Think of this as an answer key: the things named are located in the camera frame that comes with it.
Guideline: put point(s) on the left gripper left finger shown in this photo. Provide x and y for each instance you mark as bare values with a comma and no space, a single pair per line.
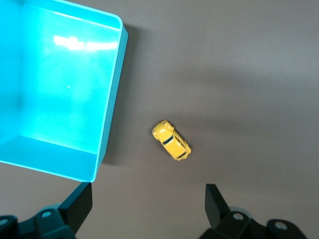
74,207

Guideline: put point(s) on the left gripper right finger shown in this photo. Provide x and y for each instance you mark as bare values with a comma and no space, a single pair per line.
214,209

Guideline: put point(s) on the yellow beetle toy car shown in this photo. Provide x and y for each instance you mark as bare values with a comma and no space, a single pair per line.
173,143

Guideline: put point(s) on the teal plastic bin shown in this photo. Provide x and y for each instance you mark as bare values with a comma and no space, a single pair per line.
62,87

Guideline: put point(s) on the brown table mat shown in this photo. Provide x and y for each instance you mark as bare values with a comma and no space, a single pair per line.
236,74

